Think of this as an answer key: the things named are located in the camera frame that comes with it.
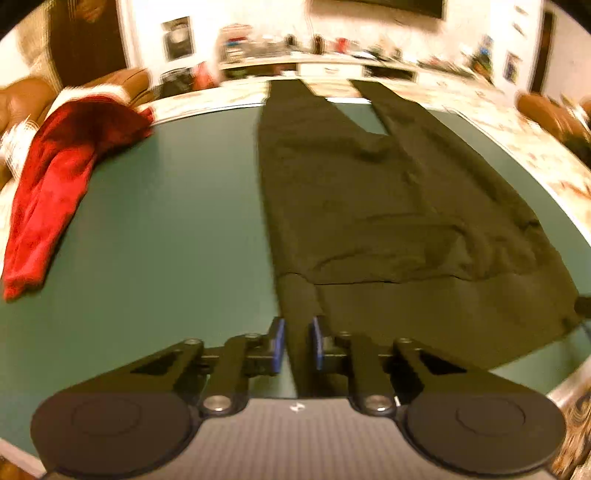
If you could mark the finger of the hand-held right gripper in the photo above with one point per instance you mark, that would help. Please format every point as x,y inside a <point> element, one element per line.
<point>585,308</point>

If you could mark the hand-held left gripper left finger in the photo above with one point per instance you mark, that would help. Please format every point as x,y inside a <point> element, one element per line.
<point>277,344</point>

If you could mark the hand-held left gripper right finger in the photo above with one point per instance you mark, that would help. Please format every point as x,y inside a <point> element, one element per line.
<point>316,344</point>

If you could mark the black pants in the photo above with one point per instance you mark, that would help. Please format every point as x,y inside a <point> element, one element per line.
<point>369,207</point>

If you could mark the brown leather armchair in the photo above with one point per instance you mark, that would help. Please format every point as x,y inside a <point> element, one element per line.
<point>549,115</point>

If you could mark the narrow dark door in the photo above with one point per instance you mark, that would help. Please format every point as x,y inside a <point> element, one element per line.
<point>542,50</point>

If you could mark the red garment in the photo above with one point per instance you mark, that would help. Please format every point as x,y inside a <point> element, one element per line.
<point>55,180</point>

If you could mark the black bag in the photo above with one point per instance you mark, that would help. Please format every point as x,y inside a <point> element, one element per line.
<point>178,83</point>

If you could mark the red bag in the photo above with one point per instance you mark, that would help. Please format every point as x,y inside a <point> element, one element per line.
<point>205,74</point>

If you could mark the white low cabinet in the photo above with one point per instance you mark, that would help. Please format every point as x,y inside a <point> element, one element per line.
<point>332,64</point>

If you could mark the brown leather sofa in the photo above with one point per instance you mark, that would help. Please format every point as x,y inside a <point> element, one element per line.
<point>134,83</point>

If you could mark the cluttered white shelf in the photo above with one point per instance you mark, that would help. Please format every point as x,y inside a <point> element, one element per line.
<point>323,44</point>

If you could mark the white knitted cushion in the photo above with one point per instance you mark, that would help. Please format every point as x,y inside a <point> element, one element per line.
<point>92,90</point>

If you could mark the dark wooden door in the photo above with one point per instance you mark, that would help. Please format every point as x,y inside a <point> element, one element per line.
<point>87,41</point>

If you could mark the blue wall poster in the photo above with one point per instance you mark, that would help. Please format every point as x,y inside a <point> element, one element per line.
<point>511,68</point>

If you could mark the grey wall poster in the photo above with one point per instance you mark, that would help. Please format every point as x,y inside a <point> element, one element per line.
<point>177,38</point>

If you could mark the black wall television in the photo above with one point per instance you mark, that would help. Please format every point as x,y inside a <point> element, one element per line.
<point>378,7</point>

